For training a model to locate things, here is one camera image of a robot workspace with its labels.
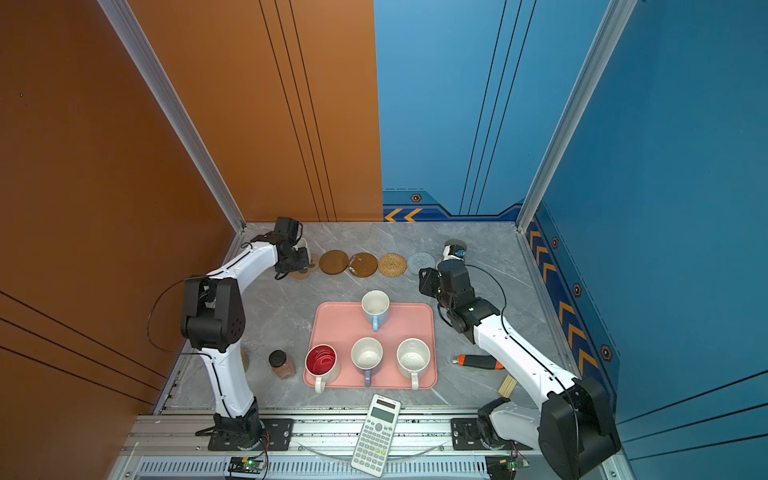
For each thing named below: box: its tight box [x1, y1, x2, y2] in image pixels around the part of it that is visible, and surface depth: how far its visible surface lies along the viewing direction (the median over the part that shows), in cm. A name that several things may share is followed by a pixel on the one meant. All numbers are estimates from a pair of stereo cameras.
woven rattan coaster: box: [378, 253, 408, 277], surface depth 110 cm
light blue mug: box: [361, 290, 391, 333], surface depth 89 cm
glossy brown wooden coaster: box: [348, 252, 378, 278], surface depth 110 cm
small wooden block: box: [498, 374, 517, 398], surface depth 81 cm
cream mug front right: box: [396, 338, 431, 390], surface depth 81 cm
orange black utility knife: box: [451, 355, 505, 370], surface depth 86 cm
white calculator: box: [350, 393, 401, 478], surface depth 74 cm
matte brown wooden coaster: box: [319, 250, 349, 275], surface depth 111 cm
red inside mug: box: [304, 343, 340, 393], surface depth 81 cm
